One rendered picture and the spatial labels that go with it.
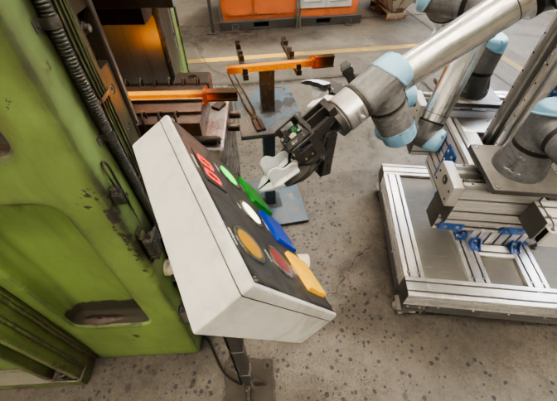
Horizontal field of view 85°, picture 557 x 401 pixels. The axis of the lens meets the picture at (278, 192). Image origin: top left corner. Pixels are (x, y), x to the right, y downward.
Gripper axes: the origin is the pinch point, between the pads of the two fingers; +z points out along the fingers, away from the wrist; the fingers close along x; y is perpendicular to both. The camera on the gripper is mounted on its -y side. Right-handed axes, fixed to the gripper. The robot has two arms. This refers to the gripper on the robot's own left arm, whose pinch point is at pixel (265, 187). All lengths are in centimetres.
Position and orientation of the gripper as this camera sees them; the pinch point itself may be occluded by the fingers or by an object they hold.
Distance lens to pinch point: 63.4
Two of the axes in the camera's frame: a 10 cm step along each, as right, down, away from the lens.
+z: -7.6, 6.4, 0.9
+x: 4.7, 6.4, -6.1
